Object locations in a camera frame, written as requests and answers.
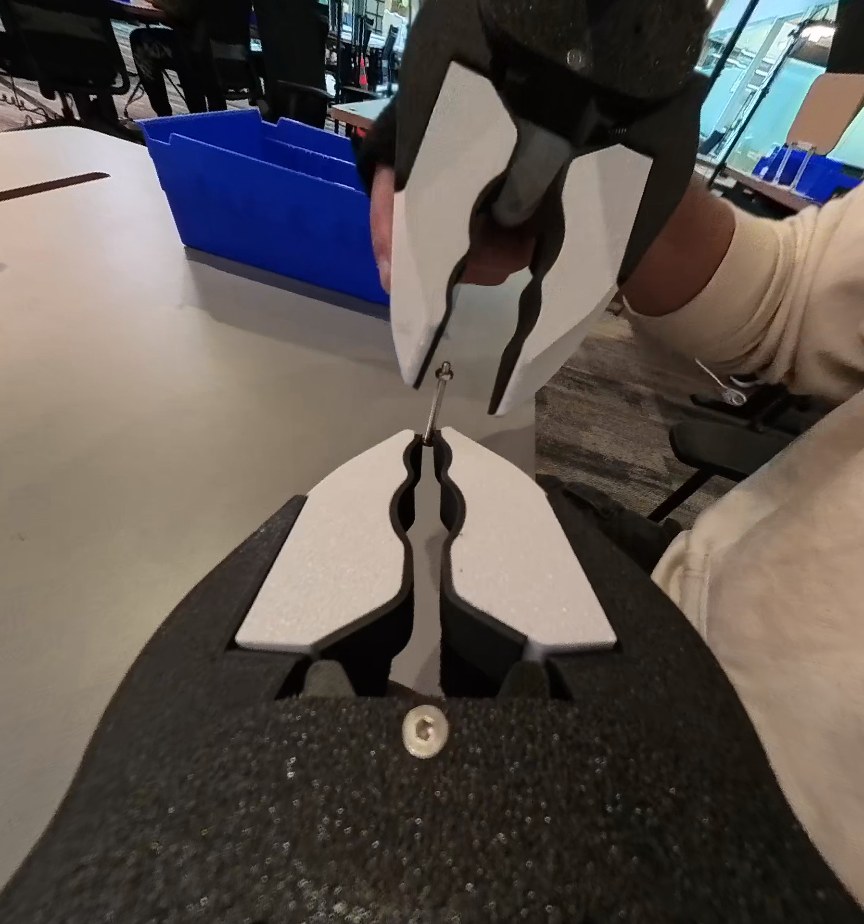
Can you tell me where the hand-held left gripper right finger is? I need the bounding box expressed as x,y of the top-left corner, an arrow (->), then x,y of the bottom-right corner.
432,426 -> 617,658

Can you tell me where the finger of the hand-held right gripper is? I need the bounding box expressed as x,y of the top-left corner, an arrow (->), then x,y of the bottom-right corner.
391,61 -> 516,388
488,143 -> 653,417

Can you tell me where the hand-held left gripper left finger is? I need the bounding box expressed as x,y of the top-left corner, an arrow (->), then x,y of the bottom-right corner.
236,429 -> 424,654

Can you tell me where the blue plastic bin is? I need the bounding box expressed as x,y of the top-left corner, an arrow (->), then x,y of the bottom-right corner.
140,108 -> 392,308

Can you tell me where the small metal bolt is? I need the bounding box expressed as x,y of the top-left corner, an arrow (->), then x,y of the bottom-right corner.
422,361 -> 455,443

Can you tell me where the person's right forearm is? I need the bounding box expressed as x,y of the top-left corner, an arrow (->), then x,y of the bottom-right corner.
620,162 -> 864,405

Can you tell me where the person's right hand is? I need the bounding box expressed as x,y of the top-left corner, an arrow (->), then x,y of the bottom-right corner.
369,165 -> 541,290

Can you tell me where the brown wooden desk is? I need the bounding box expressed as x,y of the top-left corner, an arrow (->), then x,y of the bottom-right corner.
329,96 -> 393,137

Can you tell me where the black tripod pole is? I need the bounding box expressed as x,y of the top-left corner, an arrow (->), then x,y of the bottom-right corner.
706,0 -> 763,185

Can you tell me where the small blue bin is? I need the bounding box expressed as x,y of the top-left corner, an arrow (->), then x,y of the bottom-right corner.
753,143 -> 864,206

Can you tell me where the black office chair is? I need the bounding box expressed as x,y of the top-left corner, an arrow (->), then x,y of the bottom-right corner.
648,383 -> 848,522
0,0 -> 133,127

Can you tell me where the white drawstring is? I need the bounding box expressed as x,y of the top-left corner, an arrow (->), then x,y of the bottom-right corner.
694,357 -> 758,407

